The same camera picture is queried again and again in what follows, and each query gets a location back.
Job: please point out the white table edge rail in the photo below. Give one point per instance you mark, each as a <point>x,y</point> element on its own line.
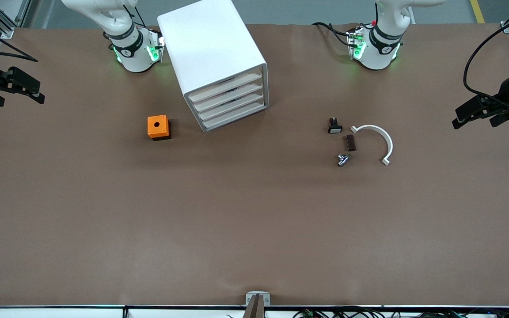
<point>60,312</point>

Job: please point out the black white-faced push button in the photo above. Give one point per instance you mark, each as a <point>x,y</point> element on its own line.
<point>335,128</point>

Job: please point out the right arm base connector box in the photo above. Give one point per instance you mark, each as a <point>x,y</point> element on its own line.
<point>156,46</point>

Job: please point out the white semicircular clamp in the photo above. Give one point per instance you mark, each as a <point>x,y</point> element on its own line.
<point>389,143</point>

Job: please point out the orange button enclosure box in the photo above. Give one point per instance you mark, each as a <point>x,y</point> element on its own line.
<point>157,126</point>

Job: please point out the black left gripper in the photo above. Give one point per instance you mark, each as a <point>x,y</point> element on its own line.
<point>507,91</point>

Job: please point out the brown terminal block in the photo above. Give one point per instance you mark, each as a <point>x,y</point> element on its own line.
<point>350,143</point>

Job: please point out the grey metal mounting bracket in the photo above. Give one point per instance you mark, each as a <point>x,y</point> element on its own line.
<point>250,298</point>

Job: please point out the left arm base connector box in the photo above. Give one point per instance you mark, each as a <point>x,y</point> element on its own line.
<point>355,44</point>

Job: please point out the metal key switch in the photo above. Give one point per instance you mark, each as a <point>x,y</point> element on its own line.
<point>343,160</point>

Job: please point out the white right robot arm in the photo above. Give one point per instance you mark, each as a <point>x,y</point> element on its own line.
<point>133,55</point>

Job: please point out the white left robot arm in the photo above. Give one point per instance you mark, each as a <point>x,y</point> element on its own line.
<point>376,55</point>

